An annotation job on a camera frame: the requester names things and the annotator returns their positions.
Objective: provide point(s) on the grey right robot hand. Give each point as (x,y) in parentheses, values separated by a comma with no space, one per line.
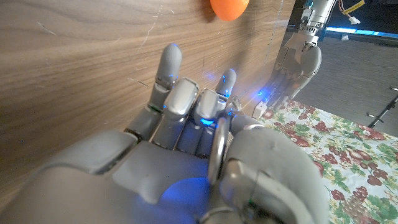
(161,177)

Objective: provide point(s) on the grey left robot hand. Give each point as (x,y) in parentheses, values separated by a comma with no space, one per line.
(298,68)

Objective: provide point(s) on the white power strip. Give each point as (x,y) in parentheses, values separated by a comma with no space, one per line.
(259,109)

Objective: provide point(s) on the orange fruit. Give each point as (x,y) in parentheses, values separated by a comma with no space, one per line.
(229,8)

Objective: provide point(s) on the black tripod stand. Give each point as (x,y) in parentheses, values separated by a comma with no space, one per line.
(384,110)

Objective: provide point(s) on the floral fruit print backdrop cloth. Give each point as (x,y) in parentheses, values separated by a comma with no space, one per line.
(351,168)

